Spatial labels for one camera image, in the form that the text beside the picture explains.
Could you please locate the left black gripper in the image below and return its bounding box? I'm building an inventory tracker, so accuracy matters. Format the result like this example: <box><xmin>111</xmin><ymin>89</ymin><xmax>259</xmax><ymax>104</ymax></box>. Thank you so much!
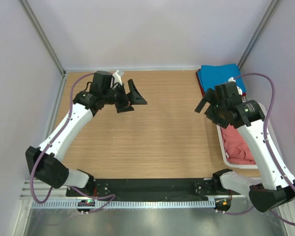
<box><xmin>102</xmin><ymin>80</ymin><xmax>147</xmax><ymax>114</ymax></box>

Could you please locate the salmon pink t-shirt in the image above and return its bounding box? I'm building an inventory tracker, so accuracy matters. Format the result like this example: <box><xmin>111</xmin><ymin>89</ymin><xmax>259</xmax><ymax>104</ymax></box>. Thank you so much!
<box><xmin>220</xmin><ymin>125</ymin><xmax>256</xmax><ymax>165</ymax></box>

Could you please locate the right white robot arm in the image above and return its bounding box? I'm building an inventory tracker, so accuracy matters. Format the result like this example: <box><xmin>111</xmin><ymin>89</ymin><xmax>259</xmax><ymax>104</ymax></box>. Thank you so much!
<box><xmin>195</xmin><ymin>82</ymin><xmax>295</xmax><ymax>212</ymax></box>

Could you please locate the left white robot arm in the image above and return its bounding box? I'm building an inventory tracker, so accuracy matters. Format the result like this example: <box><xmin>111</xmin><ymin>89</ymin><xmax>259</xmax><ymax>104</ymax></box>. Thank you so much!
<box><xmin>26</xmin><ymin>71</ymin><xmax>147</xmax><ymax>197</ymax></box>

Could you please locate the folded red t-shirt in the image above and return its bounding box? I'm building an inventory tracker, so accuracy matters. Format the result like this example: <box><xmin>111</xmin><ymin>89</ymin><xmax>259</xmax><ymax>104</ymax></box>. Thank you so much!
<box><xmin>196</xmin><ymin>67</ymin><xmax>212</xmax><ymax>96</ymax></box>

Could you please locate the folded blue t-shirt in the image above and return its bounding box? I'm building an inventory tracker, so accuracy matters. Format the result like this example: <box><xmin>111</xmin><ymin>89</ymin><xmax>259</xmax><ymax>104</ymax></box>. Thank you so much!
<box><xmin>200</xmin><ymin>63</ymin><xmax>240</xmax><ymax>89</ymax></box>

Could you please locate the white plastic basket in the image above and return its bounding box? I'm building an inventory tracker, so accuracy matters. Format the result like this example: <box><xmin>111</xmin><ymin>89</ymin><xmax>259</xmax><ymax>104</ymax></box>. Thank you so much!
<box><xmin>216</xmin><ymin>124</ymin><xmax>283</xmax><ymax>170</ymax></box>

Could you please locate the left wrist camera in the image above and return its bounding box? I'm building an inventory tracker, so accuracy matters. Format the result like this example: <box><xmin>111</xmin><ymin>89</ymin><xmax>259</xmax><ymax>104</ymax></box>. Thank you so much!
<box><xmin>112</xmin><ymin>70</ymin><xmax>124</xmax><ymax>86</ymax></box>

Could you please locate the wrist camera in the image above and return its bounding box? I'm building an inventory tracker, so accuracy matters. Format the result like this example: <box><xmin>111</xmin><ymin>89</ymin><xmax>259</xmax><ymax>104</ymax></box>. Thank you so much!
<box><xmin>228</xmin><ymin>77</ymin><xmax>243</xmax><ymax>96</ymax></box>
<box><xmin>112</xmin><ymin>70</ymin><xmax>124</xmax><ymax>86</ymax></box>

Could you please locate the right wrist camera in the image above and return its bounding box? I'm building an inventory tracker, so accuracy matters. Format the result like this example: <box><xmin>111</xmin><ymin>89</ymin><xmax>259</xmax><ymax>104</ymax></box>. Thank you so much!
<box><xmin>228</xmin><ymin>77</ymin><xmax>243</xmax><ymax>96</ymax></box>

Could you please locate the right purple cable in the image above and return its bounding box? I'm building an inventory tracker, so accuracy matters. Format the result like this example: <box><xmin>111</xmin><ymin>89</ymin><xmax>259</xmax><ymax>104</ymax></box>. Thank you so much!
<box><xmin>222</xmin><ymin>73</ymin><xmax>295</xmax><ymax>226</ymax></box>

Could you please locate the purple cable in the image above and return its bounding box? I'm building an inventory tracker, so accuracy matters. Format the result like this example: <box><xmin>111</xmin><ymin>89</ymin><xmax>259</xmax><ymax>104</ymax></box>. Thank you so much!
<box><xmin>29</xmin><ymin>72</ymin><xmax>116</xmax><ymax>214</ymax></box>
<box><xmin>222</xmin><ymin>73</ymin><xmax>295</xmax><ymax>226</ymax></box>

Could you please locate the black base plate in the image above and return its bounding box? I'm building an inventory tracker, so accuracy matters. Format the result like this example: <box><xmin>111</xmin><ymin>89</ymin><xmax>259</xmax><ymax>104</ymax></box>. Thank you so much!
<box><xmin>65</xmin><ymin>178</ymin><xmax>241</xmax><ymax>198</ymax></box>

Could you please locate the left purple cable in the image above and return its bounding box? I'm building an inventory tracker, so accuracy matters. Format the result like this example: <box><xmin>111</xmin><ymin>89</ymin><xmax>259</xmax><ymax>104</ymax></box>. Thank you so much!
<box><xmin>29</xmin><ymin>72</ymin><xmax>116</xmax><ymax>214</ymax></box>

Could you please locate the white slotted cable duct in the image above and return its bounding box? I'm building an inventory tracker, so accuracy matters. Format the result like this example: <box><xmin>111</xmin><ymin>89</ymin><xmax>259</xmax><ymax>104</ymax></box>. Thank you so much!
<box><xmin>31</xmin><ymin>199</ymin><xmax>215</xmax><ymax>209</ymax></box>

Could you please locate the aluminium frame rail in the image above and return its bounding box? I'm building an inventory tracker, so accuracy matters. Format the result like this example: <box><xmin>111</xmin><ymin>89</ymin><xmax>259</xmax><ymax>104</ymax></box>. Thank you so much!
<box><xmin>20</xmin><ymin>180</ymin><xmax>67</xmax><ymax>201</ymax></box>

